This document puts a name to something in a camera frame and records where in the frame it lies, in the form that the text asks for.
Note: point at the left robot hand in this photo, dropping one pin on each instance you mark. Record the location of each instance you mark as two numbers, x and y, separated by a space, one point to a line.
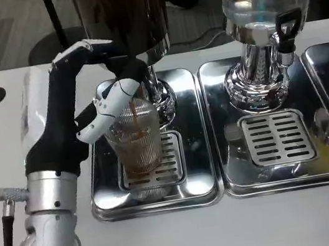
57 122

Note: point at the clear ribbed glass cup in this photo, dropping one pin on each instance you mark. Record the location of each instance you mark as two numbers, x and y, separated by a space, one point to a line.
138 146

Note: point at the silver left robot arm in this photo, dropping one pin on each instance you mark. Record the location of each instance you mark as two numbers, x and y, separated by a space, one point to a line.
50 230

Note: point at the black stand with round base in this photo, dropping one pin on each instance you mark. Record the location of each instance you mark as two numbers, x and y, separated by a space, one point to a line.
57 46

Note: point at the slotted steel grid plate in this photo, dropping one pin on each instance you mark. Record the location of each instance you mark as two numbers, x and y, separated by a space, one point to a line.
277 138
172 162

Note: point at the dark coffee drink dispenser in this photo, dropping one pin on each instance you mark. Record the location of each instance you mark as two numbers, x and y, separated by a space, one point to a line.
123 10

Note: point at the black dispenser tap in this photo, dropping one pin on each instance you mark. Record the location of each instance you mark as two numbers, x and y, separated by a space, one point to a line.
287 25

